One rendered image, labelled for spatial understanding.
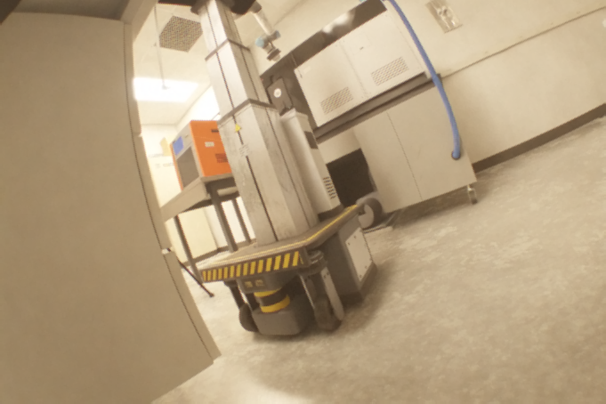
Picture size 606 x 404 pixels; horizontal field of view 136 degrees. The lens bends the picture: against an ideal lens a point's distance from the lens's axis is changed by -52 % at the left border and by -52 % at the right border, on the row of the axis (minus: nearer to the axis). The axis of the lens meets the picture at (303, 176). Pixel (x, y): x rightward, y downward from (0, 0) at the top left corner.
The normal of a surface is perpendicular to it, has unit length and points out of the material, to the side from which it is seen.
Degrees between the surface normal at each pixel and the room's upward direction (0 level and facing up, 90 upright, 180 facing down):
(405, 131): 90
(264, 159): 90
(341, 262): 90
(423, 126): 90
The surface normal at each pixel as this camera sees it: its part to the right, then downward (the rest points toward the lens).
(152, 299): 0.76, -0.34
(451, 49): -0.55, 0.13
